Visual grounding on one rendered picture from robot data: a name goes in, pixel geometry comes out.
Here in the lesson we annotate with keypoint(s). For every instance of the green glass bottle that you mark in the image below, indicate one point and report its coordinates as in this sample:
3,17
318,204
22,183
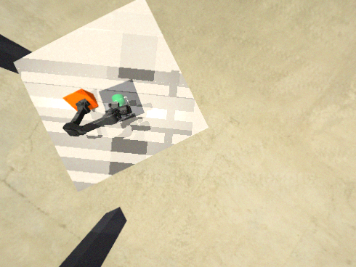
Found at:
119,98

